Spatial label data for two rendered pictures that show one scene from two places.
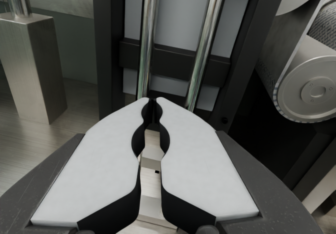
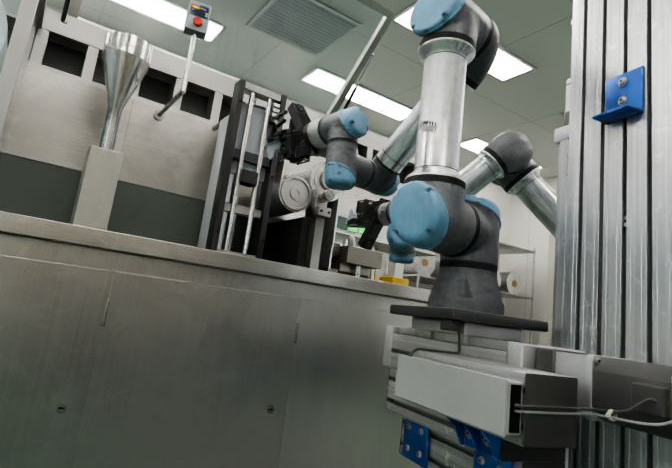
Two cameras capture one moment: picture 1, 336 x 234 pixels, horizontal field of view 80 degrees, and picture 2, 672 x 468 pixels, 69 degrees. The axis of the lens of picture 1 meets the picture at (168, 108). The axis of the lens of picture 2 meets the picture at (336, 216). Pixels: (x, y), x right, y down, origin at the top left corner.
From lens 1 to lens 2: 138 cm
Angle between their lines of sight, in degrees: 57
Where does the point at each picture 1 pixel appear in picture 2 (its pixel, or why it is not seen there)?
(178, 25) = (250, 146)
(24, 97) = (90, 211)
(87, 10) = not seen: hidden behind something
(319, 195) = (316, 250)
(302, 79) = (288, 187)
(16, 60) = (100, 178)
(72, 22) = not seen: hidden behind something
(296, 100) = (289, 199)
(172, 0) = (248, 138)
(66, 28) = (74, 184)
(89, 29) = not seen: hidden behind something
